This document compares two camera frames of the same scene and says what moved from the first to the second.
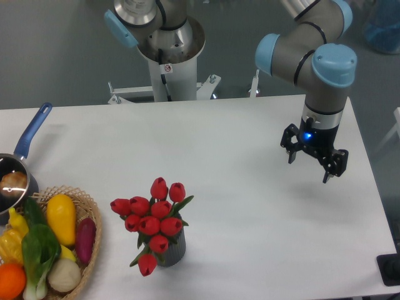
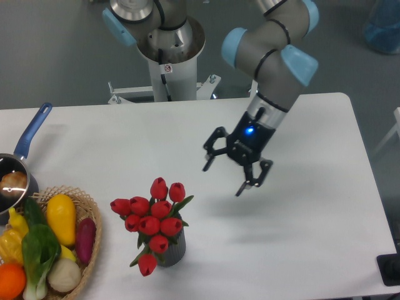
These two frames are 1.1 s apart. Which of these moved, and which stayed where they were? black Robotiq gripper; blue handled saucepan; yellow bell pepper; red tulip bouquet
Moved: black Robotiq gripper
Stayed: blue handled saucepan; red tulip bouquet; yellow bell pepper
